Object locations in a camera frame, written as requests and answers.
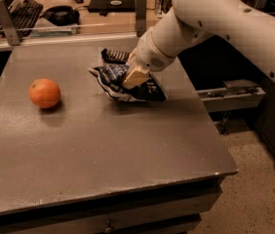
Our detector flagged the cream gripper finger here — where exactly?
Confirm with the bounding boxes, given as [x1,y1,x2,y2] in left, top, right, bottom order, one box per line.
[126,51,136,67]
[122,64,150,90]

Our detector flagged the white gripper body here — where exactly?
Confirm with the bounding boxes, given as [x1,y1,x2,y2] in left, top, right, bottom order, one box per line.
[130,26,176,72]

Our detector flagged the blue Kettle chip bag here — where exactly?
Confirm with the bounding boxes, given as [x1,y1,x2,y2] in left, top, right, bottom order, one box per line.
[89,63,167,102]

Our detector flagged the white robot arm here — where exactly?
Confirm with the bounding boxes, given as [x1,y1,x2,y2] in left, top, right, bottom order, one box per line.
[122,0,275,89]

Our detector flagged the black snack bar wrapper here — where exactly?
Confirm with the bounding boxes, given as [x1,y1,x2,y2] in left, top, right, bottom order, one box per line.
[101,49,130,64]

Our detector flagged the black laptop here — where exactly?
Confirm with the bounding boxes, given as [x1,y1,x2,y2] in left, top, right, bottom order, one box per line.
[88,0,136,13]

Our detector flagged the cans on desk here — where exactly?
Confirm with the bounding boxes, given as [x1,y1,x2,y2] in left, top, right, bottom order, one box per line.
[155,0,172,18]

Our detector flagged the black headphones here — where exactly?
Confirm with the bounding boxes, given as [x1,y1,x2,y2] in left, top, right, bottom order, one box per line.
[42,6,80,26]

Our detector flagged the orange fruit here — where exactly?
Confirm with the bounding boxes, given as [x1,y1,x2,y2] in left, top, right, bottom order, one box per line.
[28,78,60,109]

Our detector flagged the grey lower shelf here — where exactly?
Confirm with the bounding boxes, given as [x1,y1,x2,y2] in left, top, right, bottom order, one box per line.
[198,79,265,112]

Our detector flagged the glass partition panel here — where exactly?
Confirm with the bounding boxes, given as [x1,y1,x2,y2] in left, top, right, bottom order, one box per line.
[0,17,151,44]

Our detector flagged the black keyboard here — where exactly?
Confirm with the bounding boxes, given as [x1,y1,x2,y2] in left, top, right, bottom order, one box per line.
[9,0,43,37]

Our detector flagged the metal bracket middle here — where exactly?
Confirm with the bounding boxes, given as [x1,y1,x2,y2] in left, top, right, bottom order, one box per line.
[135,0,146,37]

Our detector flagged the metal bracket left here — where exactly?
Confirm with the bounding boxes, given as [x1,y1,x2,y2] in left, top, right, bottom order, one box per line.
[0,0,21,46]

